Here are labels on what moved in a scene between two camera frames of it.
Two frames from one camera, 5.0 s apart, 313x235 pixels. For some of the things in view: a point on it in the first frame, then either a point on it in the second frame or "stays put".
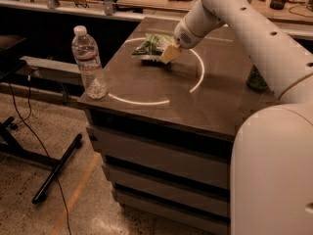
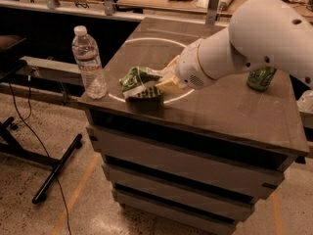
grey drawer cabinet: x=172 y=176 stays put
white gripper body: x=184 y=36 → x=190 y=69
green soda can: x=255 y=80 stays put
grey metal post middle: x=109 y=6 stays put
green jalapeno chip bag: x=154 y=47 → x=141 y=81
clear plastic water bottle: x=86 y=51 stays put
